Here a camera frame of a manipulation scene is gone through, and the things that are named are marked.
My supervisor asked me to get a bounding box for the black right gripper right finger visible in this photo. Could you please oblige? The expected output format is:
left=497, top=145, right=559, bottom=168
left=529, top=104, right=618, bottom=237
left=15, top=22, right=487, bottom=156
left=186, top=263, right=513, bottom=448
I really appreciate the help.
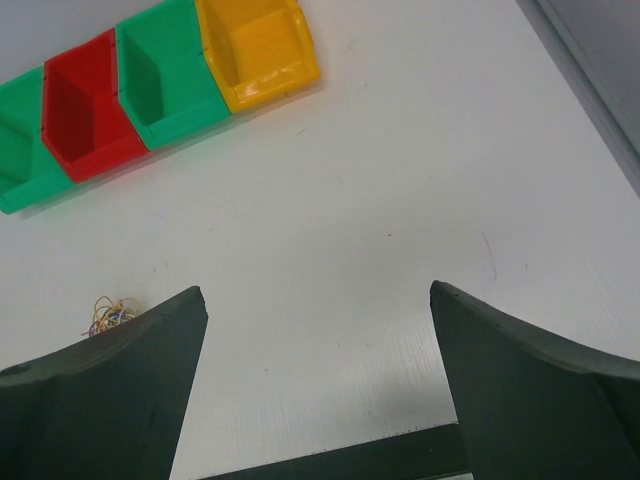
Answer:
left=430, top=281, right=639, bottom=479

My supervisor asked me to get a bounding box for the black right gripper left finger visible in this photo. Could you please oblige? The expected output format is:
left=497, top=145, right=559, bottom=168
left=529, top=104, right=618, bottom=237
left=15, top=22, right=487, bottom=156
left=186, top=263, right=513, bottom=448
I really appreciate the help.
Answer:
left=1, top=286, right=208, bottom=479

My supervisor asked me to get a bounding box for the multicolour cable bundle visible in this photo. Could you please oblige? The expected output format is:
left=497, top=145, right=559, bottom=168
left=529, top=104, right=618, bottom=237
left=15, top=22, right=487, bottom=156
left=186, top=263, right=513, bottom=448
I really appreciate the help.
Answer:
left=79, top=295, right=145, bottom=340

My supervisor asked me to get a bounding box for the green plastic bin left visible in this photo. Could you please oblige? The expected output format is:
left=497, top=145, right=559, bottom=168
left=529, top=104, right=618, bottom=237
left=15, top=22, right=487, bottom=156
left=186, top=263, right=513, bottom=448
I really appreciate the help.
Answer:
left=1, top=66, right=74, bottom=215

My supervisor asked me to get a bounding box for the green plastic bin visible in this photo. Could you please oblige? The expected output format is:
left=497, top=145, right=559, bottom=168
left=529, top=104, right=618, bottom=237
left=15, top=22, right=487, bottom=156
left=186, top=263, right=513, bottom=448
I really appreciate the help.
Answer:
left=115, top=0, right=231, bottom=150
left=1, top=66, right=74, bottom=215

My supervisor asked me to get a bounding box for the red plastic bin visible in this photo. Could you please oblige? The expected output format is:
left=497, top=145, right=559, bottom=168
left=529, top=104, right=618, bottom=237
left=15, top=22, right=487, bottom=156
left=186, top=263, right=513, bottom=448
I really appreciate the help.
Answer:
left=41, top=28, right=148, bottom=183

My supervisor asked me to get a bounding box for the green plastic bin right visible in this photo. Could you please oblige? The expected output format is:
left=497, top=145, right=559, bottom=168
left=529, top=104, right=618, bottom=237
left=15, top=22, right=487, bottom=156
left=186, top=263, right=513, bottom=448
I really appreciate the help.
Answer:
left=115, top=0, right=231, bottom=150

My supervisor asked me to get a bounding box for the yellow plastic bin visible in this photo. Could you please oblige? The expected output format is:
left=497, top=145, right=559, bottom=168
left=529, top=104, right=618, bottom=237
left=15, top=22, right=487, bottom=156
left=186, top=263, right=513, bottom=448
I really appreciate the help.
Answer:
left=195, top=0, right=321, bottom=113

